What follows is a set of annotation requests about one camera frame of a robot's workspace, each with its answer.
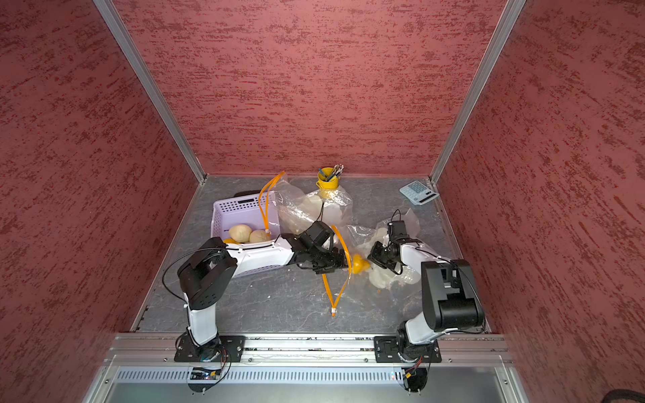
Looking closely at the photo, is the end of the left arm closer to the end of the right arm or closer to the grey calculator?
the end of the right arm

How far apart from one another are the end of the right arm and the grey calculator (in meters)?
0.36

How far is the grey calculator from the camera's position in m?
1.12

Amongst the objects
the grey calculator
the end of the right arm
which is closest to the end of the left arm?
the end of the right arm

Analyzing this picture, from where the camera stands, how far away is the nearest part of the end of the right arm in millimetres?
709
